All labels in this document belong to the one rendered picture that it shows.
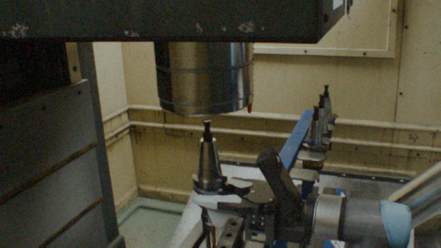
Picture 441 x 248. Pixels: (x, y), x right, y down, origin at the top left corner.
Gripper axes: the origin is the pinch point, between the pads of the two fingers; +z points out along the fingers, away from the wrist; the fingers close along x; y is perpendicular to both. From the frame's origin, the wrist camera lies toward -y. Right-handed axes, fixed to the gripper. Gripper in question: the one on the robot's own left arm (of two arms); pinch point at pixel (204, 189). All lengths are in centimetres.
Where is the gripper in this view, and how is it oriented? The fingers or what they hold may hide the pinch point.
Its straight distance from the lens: 78.8
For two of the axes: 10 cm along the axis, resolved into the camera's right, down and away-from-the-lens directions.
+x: 3.4, -3.3, 8.8
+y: 0.3, 9.4, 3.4
